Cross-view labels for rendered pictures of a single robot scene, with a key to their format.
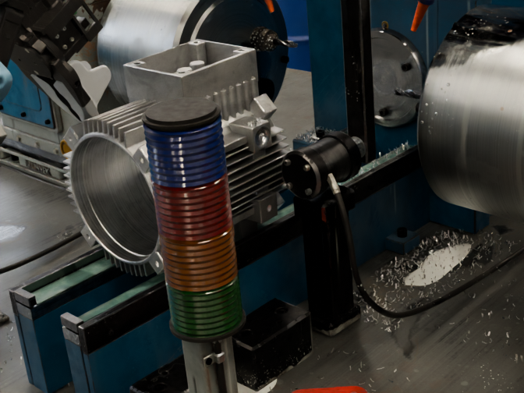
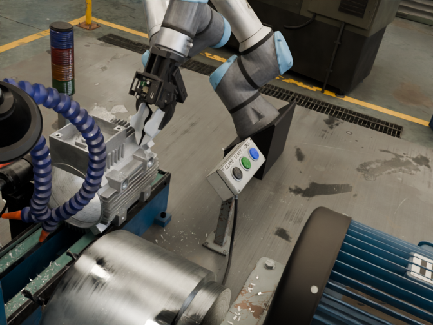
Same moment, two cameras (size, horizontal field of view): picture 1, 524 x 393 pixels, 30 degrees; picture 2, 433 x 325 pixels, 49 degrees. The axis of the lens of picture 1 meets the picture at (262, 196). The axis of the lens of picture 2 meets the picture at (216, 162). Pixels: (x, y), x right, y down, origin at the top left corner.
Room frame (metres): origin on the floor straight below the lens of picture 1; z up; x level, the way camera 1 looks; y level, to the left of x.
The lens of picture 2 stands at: (1.95, -0.05, 1.67)
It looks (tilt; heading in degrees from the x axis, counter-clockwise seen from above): 34 degrees down; 154
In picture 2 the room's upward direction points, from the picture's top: 10 degrees clockwise
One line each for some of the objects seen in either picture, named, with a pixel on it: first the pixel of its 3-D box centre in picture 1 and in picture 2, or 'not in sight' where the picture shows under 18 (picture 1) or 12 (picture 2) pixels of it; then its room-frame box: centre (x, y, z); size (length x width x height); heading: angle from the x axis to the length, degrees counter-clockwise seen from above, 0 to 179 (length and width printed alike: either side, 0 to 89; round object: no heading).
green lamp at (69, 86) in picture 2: (204, 298); (63, 84); (0.70, 0.05, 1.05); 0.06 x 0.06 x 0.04
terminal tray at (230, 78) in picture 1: (192, 86); (89, 146); (1.11, 0.07, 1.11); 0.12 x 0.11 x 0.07; 135
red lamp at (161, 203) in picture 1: (192, 200); (62, 53); (0.70, 0.05, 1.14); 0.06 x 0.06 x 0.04
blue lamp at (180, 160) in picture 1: (185, 146); (62, 36); (0.70, 0.05, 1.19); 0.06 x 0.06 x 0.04
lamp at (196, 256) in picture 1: (198, 249); (62, 68); (0.70, 0.05, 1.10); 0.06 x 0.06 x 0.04
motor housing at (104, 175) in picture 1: (178, 171); (100, 173); (1.08, 0.10, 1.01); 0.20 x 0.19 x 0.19; 135
